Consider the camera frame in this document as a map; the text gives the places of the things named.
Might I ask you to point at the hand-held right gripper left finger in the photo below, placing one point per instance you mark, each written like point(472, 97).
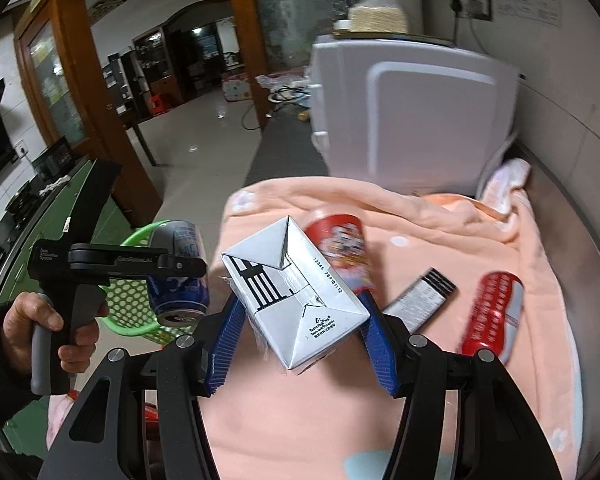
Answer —
point(225, 355)

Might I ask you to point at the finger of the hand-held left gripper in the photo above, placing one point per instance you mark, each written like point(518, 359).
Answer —
point(130, 260)

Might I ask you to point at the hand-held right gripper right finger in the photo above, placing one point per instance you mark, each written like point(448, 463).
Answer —
point(382, 350)

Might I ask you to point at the green plastic mesh basket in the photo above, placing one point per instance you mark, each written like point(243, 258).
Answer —
point(125, 305)

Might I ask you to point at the blue silver drink can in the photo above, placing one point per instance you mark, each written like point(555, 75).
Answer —
point(180, 300)

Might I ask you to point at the white blue milk carton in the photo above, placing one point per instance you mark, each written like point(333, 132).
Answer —
point(300, 320)

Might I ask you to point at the person's left forearm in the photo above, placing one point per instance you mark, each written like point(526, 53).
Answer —
point(0, 385)

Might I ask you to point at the person's left hand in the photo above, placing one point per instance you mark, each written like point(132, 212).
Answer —
point(25, 310)

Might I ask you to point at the black gas stove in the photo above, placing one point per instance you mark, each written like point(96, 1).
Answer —
point(25, 195)

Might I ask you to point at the silver black flat packet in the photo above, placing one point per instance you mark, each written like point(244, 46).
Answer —
point(420, 300)

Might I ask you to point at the peach printed blanket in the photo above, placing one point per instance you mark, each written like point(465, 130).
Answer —
point(430, 410)

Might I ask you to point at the red plastic crate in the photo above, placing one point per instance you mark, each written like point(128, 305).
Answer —
point(152, 415)

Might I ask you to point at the red chips tube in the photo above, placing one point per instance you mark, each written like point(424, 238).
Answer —
point(340, 240)

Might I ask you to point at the red soda can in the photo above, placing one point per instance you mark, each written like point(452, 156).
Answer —
point(495, 310)

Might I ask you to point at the wooden glass cabinet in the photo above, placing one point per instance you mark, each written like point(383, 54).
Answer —
point(65, 85)

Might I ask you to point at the red plastic stool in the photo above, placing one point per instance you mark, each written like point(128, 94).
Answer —
point(157, 103)

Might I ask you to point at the dark display cabinet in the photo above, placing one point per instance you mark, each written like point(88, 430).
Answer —
point(155, 60)

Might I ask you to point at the pink dotted box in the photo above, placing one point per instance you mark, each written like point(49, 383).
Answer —
point(237, 89)

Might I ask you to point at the ceiling light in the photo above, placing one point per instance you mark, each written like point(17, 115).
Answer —
point(107, 10)

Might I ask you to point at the white pink towel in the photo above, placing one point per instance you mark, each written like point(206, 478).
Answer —
point(505, 185)

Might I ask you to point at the white microwave oven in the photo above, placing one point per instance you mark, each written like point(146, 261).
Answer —
point(420, 110)

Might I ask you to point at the clear bag of grain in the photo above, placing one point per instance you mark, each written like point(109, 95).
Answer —
point(375, 17)

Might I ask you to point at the wooden door frame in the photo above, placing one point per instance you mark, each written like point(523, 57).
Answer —
point(245, 35)

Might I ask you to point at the black wall plug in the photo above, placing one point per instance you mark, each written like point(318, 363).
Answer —
point(457, 6)

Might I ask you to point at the wall power socket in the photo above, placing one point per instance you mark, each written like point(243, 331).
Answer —
point(480, 2)

